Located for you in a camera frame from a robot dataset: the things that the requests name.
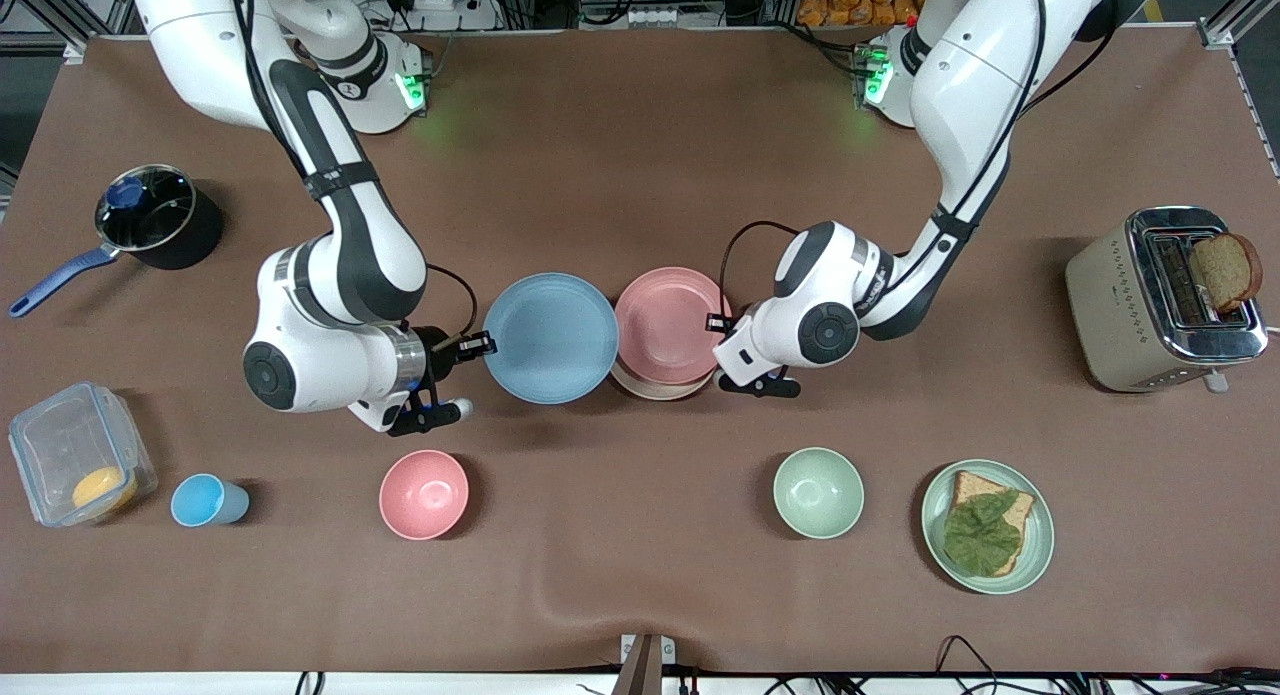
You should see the pink plate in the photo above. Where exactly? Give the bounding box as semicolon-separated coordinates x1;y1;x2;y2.
613;266;734;386

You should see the blue plate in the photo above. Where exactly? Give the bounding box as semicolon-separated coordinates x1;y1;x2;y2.
483;272;620;405

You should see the beige plate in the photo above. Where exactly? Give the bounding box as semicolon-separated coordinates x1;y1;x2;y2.
609;355;717;402

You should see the pink bowl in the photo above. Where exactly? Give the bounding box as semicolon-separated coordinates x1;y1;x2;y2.
379;449;470;542

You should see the green bowl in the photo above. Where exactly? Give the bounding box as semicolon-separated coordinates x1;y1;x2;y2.
772;446;865;540

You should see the brown table cover mat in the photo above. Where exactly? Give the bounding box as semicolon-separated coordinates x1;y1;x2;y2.
0;25;1280;676

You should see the blue plastic cup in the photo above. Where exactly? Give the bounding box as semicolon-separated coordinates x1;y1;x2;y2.
170;473;251;528

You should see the white bread slice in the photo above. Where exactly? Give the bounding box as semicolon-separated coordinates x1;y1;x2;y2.
950;470;1036;576

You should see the glass pot lid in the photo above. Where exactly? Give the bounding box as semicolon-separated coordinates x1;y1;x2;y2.
95;165;196;254

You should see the green lettuce leaf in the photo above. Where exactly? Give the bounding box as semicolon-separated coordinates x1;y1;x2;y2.
943;489;1023;578

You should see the orange snack bag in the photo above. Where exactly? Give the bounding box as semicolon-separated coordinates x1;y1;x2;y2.
797;0;921;28

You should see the yellow round sponge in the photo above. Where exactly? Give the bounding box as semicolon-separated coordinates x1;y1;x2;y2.
72;465;139;511

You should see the clear plastic food container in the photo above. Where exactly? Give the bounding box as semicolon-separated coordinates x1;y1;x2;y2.
8;381;159;528

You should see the green plate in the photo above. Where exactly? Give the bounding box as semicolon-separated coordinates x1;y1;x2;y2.
921;459;1055;595

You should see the beige silver toaster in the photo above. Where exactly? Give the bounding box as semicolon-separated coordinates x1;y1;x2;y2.
1064;206;1269;394

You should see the brown toast slice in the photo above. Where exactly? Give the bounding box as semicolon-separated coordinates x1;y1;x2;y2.
1188;233;1264;313

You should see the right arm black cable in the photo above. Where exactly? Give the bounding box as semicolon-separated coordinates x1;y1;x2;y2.
425;263;479;348

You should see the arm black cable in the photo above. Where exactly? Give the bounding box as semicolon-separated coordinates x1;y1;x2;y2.
718;220;803;321
425;263;479;348

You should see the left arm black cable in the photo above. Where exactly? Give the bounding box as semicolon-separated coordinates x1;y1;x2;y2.
718;220;803;321

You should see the black pot blue handle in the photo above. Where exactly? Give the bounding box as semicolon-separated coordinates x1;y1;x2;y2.
10;163;225;319

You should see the grey metal bracket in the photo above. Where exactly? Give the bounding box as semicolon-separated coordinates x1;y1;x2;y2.
618;633;677;695

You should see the aluminium frame profile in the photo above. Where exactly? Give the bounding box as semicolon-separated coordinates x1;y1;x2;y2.
1198;0;1280;51

